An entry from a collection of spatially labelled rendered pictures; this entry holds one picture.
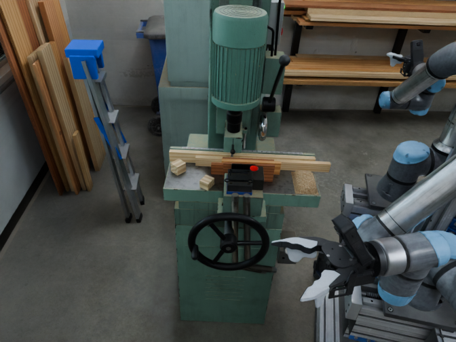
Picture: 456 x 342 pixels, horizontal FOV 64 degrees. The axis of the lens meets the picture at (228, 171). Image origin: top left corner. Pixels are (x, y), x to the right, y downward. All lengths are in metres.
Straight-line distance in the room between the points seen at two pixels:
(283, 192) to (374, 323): 0.53
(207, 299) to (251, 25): 1.29
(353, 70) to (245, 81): 2.34
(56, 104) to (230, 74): 1.55
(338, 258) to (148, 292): 1.58
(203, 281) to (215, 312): 0.26
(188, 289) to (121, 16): 2.59
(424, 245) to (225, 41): 0.79
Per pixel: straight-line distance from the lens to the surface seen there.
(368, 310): 1.32
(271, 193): 1.39
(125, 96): 3.95
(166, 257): 2.33
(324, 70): 3.41
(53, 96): 2.53
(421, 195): 0.95
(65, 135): 2.65
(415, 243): 0.83
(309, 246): 0.76
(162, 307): 2.13
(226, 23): 1.18
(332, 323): 1.90
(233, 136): 1.38
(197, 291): 1.85
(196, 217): 1.47
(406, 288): 0.90
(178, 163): 1.44
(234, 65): 1.21
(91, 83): 2.04
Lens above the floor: 1.79
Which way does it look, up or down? 37 degrees down
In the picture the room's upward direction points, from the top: 3 degrees clockwise
